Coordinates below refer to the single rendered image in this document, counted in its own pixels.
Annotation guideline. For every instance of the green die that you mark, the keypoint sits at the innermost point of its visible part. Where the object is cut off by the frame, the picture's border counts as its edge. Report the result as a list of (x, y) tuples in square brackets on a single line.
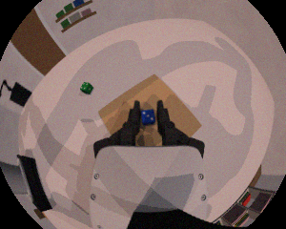
[(86, 88)]

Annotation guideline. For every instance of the tan flat mat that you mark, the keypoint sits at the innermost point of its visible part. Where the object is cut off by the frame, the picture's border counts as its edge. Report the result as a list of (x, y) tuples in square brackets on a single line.
[(148, 92)]

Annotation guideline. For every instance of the blue die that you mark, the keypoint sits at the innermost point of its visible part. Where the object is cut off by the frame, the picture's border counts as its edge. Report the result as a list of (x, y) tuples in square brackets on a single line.
[(147, 117)]

